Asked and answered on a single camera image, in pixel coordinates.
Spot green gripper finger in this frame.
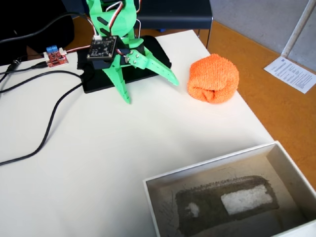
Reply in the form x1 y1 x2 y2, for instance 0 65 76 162
102 64 132 105
124 48 180 87

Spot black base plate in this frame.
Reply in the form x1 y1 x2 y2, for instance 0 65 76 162
76 35 172 94

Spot long black cable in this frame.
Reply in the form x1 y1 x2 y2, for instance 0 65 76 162
0 82 86 166
0 70 86 94

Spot pink fluffy plush toy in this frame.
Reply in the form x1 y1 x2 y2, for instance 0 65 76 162
186 52 240 106

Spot red white servo wire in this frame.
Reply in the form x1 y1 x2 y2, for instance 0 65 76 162
61 44 93 54

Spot white cardboard box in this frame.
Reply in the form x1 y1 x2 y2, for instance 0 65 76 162
143 140 316 237

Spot white metal pole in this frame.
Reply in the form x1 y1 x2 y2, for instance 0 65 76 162
281 0 316 59

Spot printed white paper sheet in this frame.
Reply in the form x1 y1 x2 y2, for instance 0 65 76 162
263 56 316 95

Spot dark felt pad white patches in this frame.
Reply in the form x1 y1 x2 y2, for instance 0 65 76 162
174 174 281 236

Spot thick black cable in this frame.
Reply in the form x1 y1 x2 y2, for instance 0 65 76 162
0 12 96 44

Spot dark blue chair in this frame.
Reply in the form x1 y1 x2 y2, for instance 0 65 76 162
61 0 213 49

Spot black camera circuit board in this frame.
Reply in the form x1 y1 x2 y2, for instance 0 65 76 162
86 35 119 61

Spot green gripper body black servo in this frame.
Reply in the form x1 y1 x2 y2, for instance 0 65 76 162
92 36 149 71

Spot black barrel plug cable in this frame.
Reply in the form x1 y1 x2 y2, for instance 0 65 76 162
0 55 44 76

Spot black usb cable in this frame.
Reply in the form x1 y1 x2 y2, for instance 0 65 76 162
0 62 48 86

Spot red controller circuit board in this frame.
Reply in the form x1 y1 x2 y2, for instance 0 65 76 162
43 45 70 68

